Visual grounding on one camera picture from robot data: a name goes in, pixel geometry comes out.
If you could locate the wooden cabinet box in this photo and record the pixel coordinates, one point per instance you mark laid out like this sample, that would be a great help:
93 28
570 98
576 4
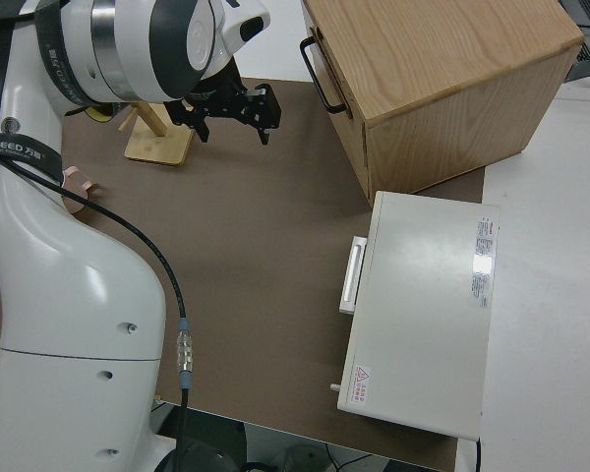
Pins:
447 74

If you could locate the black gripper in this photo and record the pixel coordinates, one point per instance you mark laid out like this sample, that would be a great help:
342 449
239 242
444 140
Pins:
218 96

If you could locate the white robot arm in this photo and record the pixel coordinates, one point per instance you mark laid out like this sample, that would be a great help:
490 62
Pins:
69 295

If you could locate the grey robot mounting pedestal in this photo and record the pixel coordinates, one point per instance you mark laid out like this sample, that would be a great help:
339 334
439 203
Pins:
201 452

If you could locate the brown table mat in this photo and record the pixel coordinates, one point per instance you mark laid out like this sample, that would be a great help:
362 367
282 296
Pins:
251 246

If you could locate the dark teal mug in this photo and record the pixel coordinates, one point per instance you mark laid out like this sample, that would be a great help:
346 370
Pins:
100 113

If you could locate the pink mug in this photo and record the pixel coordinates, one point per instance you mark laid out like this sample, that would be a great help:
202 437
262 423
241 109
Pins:
78 184

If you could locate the wooden mug tree stand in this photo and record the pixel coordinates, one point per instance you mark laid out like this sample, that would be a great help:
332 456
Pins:
159 140

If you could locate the white toaster oven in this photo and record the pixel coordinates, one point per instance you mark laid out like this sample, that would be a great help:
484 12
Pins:
423 314

